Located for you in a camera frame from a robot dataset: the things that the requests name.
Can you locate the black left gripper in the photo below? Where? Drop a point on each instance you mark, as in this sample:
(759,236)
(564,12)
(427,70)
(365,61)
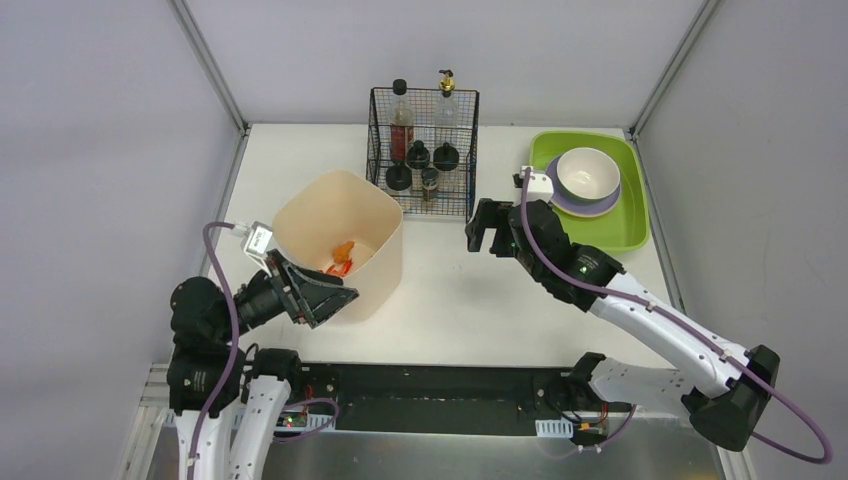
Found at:
(292,291)

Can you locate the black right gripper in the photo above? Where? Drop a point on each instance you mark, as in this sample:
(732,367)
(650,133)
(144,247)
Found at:
(501,226)

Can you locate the purple plastic plate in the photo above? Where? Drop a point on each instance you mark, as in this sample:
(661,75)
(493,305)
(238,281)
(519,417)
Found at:
(577,208)

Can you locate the beige plastic bin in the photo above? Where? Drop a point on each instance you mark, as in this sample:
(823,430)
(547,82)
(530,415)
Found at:
(337,207)

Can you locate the small pepper jar black lid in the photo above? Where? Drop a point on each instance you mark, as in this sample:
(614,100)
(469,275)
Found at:
(429,183)

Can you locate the salt shaker black pump lid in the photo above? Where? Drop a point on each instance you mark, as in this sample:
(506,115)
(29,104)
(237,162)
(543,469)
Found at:
(418,156)

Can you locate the white ceramic bowl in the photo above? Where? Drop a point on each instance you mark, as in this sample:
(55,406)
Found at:
(588,174)

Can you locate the white shaker black spout lid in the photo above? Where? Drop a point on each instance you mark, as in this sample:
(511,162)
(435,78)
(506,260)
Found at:
(398,182)

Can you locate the clear bottle gold pump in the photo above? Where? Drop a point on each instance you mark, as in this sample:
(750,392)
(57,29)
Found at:
(446,110)

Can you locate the soy sauce bottle red label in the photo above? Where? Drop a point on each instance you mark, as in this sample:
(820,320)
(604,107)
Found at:
(401,123)

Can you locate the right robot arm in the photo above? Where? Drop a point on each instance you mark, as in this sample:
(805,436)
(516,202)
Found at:
(711,383)

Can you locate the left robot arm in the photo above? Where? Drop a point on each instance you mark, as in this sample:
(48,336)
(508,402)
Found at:
(226,402)

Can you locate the orange shrimp food piece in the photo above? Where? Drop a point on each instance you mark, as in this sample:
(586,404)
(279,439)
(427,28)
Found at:
(340,270)

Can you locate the fried chicken food piece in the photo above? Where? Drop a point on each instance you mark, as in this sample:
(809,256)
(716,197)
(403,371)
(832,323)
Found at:
(342,252)

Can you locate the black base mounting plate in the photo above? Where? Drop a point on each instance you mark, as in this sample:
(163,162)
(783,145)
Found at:
(498,401)

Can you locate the green plastic tub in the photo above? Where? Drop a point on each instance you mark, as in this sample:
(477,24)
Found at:
(627,226)

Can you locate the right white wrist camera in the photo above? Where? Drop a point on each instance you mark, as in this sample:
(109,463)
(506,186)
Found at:
(534,184)

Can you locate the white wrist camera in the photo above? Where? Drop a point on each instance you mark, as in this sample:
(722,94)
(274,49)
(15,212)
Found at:
(534,184)
(254,243)

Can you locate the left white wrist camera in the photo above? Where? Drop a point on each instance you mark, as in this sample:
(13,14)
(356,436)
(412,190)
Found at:
(254,243)

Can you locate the black wire basket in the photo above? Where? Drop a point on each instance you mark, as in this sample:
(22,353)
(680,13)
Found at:
(457,193)

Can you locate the aluminium frame rail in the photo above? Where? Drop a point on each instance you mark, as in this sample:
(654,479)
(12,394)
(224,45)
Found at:
(208,64)

